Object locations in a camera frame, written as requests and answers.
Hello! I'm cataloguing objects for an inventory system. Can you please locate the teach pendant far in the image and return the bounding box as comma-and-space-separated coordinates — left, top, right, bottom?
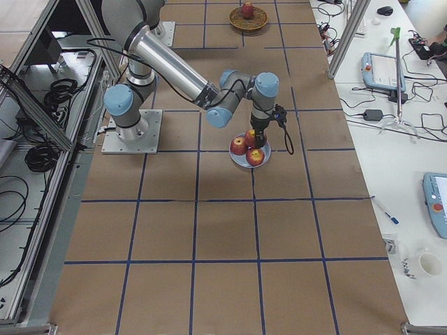
361, 52, 406, 92

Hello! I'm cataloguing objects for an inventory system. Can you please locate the black power adapter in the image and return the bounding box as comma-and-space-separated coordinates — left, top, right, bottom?
362, 109, 383, 121

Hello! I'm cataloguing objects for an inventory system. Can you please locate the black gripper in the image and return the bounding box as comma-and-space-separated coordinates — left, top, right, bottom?
250, 117, 270, 149

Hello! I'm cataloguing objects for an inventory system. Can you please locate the aluminium frame post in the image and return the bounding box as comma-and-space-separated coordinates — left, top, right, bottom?
326, 0, 370, 80

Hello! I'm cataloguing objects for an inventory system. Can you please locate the red yellow apple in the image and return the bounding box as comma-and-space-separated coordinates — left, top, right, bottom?
244, 129, 256, 148

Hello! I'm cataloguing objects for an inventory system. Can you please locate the red apple in basket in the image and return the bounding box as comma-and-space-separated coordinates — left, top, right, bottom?
240, 1, 254, 19

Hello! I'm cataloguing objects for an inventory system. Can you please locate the light blue plate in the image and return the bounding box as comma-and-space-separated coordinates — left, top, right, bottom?
229, 134, 271, 168

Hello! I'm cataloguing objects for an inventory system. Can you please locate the teach pendant near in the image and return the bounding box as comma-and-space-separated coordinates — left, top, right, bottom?
423, 172, 447, 239

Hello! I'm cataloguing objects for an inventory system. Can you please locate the white mug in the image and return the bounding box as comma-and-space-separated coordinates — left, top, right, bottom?
401, 249, 443, 280

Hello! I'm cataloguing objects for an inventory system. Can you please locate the blue white pen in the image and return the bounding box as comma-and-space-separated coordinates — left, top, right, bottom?
371, 195, 400, 225

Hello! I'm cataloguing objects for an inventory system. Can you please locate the black computer mouse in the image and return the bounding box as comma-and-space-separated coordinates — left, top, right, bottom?
376, 6, 394, 17

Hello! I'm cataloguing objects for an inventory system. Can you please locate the red apple on plate near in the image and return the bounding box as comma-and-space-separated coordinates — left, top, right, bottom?
245, 148, 265, 167

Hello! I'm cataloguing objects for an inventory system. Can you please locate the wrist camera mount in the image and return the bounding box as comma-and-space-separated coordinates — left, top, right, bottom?
272, 104, 287, 124

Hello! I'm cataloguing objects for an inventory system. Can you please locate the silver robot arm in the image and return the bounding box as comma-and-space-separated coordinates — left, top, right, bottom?
101, 1, 279, 148

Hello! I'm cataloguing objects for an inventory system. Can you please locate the red apple on plate left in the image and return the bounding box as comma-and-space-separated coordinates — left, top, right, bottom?
230, 136, 249, 156

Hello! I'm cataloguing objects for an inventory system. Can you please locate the woven wicker basket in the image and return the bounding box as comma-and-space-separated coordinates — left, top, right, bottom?
228, 6, 269, 32

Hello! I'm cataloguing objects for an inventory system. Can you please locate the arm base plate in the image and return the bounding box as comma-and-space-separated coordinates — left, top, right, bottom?
152, 21, 176, 47
101, 110, 163, 154

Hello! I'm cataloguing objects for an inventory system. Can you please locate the green tipped grabber stick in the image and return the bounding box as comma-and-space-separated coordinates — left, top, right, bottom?
390, 27, 404, 125

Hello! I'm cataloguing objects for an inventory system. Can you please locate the red apple on plate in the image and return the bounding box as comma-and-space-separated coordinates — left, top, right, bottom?
230, 136, 249, 156
245, 148, 265, 167

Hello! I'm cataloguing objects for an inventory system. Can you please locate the teach pendant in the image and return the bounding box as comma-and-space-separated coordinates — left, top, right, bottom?
423, 172, 447, 239
361, 52, 406, 92

